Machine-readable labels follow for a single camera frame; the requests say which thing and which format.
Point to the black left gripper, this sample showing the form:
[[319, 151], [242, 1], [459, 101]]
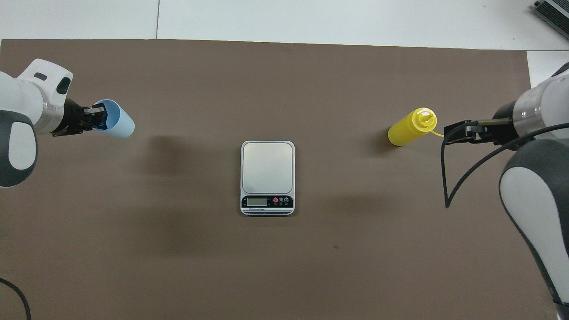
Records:
[[73, 118]]

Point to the light blue plastic cup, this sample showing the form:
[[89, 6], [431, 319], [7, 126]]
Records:
[[122, 124]]

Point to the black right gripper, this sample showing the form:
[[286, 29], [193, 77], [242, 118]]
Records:
[[504, 131]]

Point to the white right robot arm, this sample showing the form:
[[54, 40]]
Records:
[[533, 195]]

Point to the yellow squeeze bottle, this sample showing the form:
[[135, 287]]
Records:
[[406, 131]]

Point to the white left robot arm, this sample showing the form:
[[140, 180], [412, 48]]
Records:
[[22, 98]]

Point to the silver digital kitchen scale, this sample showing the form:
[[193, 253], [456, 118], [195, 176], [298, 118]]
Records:
[[267, 166]]

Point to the grey ribbed metal device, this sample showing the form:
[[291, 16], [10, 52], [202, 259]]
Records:
[[553, 11]]

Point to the brown table mat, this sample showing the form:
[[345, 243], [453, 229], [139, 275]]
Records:
[[266, 266]]

